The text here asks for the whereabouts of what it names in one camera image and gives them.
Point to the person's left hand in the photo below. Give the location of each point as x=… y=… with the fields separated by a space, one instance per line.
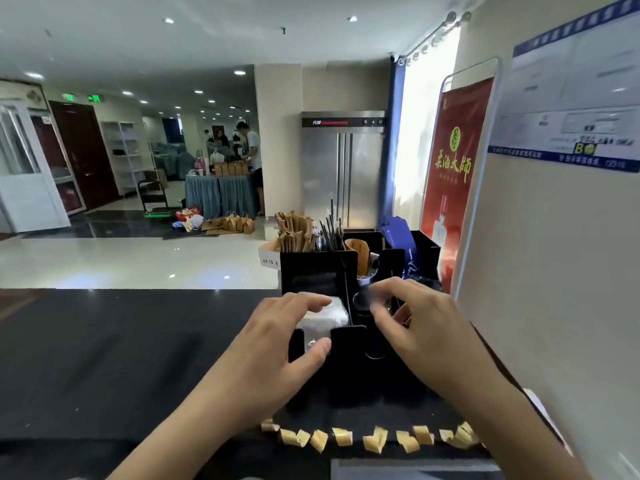
x=265 y=350

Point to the person's right hand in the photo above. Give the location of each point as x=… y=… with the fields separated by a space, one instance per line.
x=440 y=345

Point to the plastic wrapped white pack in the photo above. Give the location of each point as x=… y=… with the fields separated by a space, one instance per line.
x=335 y=317

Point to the black acrylic organizer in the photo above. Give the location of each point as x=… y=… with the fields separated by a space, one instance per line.
x=350 y=380

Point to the white box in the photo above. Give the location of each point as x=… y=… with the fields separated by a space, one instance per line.
x=268 y=255

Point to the blue plastic chair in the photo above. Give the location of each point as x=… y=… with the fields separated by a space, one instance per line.
x=400 y=240

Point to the row of tan tape strips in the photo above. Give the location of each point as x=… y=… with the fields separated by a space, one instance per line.
x=343 y=437

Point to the bundle of brown wrapped sticks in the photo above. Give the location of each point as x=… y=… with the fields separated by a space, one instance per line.
x=295 y=235

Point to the tan paper sleeve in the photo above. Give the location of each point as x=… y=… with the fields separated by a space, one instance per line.
x=358 y=257

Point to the blue skirted table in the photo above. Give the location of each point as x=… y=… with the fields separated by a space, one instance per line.
x=220 y=195

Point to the red banner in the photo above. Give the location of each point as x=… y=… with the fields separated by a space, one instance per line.
x=455 y=175

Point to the black trolley cart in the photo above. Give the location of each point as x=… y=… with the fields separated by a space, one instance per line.
x=152 y=195

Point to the stainless steel refrigerator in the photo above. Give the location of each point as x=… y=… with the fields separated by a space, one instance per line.
x=345 y=175

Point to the blue window curtain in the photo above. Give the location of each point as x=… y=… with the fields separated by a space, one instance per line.
x=394 y=145

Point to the white window curtain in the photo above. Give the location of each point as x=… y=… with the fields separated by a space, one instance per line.
x=425 y=135

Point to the white shelving unit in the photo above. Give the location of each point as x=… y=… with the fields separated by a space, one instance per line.
x=125 y=155

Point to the dark brown door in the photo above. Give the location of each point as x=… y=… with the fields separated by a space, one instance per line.
x=85 y=155

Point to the white door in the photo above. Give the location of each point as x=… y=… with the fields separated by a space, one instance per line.
x=30 y=185

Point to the green exit sign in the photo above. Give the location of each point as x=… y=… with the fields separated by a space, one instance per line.
x=95 y=98

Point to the white wall poster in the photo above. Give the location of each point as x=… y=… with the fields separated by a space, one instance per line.
x=570 y=95

